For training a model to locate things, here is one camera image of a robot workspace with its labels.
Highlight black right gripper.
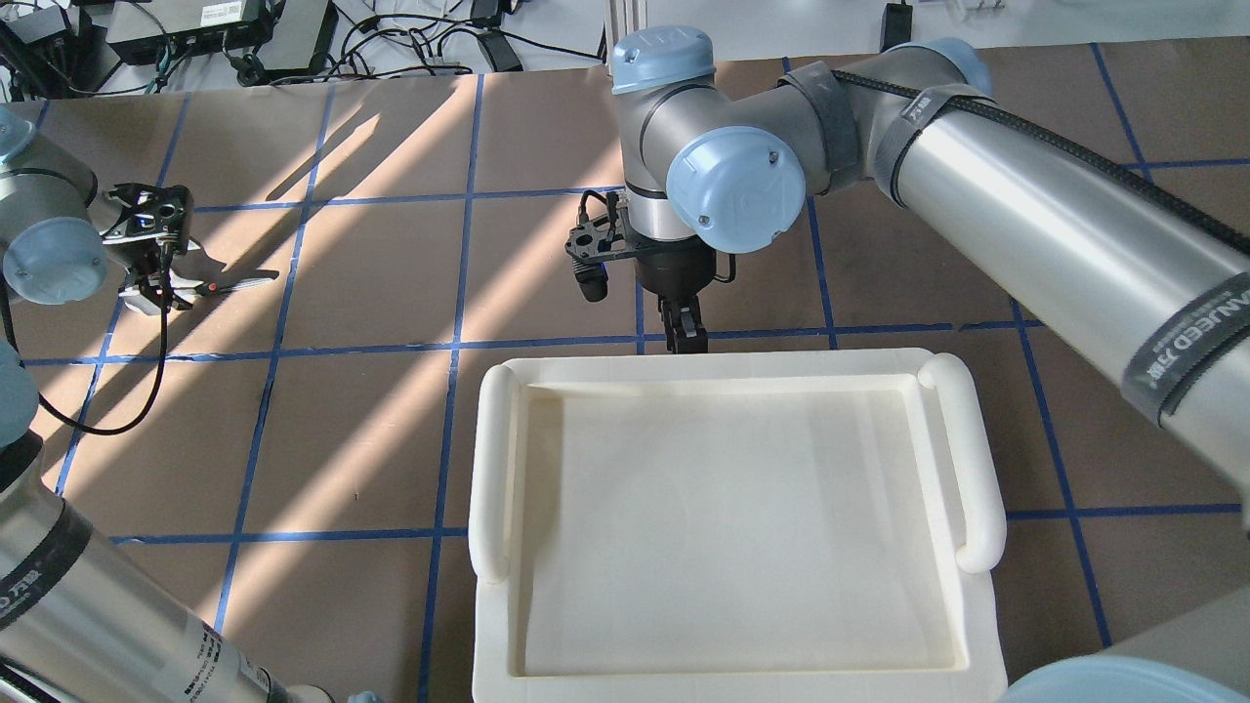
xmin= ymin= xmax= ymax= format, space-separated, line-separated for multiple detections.
xmin=626 ymin=236 xmax=716 ymax=354

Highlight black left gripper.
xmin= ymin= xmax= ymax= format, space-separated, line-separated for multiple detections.
xmin=100 ymin=183 xmax=193 ymax=314

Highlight red handled scissors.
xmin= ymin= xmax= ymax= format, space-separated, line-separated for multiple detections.
xmin=118 ymin=269 xmax=278 ymax=314

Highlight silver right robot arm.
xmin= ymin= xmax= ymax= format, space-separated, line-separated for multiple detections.
xmin=610 ymin=26 xmax=1248 ymax=490

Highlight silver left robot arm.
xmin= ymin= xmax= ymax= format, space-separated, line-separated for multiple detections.
xmin=3 ymin=110 xmax=301 ymax=702

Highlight white cabinet top tray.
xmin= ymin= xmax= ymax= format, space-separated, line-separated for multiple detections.
xmin=468 ymin=348 xmax=1008 ymax=702

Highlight black power adapter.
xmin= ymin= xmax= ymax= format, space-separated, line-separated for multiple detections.
xmin=880 ymin=1 xmax=913 ymax=53
xmin=478 ymin=30 xmax=525 ymax=74

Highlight black right power adapter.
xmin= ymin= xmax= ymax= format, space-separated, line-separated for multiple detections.
xmin=880 ymin=1 xmax=913 ymax=53

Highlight aluminium frame post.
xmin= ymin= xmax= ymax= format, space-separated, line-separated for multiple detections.
xmin=605 ymin=0 xmax=650 ymax=48

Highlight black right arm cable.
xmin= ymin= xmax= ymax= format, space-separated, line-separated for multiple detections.
xmin=830 ymin=68 xmax=1250 ymax=256

